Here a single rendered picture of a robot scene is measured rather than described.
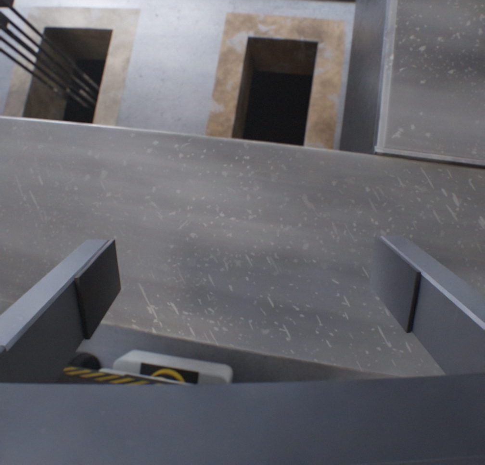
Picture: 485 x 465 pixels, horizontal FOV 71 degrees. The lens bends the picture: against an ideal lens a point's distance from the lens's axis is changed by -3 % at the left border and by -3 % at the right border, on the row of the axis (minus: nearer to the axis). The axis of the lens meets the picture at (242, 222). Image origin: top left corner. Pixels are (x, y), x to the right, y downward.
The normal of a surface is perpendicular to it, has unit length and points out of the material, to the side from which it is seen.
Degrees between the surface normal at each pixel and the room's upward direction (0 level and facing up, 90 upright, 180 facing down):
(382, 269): 83
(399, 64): 0
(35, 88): 90
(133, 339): 0
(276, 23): 0
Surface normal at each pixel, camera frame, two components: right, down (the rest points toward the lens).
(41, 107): 0.98, 0.14
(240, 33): -0.11, -0.11
